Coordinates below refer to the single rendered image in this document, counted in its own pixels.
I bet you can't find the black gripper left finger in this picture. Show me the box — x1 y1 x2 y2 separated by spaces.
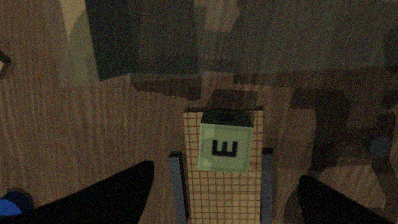
0 160 154 224

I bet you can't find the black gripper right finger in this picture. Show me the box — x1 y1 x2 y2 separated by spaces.
297 175 394 224

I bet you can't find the pale green labelled cube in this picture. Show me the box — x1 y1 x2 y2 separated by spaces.
198 109 254 175

